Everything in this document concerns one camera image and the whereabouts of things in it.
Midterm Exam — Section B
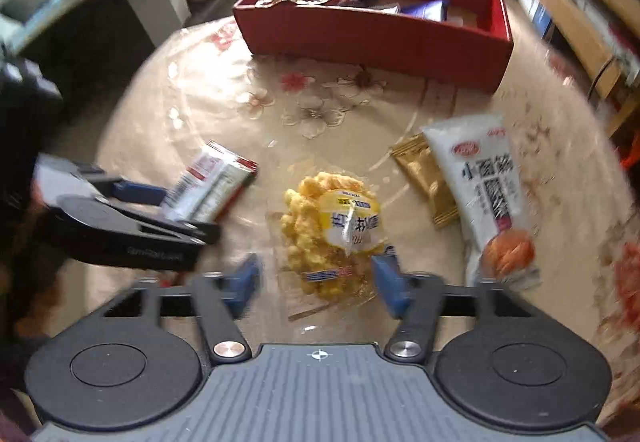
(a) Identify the gold foil snack packet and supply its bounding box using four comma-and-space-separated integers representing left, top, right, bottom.
390, 134, 459, 228

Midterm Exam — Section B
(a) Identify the silver grey snack packet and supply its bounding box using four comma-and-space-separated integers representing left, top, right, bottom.
371, 3, 401, 14

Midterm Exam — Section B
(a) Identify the blue foil snack packet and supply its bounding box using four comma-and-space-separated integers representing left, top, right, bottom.
400, 0, 449, 22

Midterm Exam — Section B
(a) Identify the white noodle snack bag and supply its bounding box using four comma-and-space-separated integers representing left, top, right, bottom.
422, 113, 540, 290

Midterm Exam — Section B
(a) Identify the yellow puffed snack bag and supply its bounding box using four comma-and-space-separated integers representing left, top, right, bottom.
267, 172, 387, 321

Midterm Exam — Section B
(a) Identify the red silver snack packet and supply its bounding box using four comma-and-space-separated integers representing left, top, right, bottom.
160, 142, 258, 224

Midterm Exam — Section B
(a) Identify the red cardboard box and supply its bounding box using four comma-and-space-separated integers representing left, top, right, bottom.
233, 0, 513, 93

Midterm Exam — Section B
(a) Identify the floral beige tablecloth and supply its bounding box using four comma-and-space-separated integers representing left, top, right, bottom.
81, 16, 640, 423

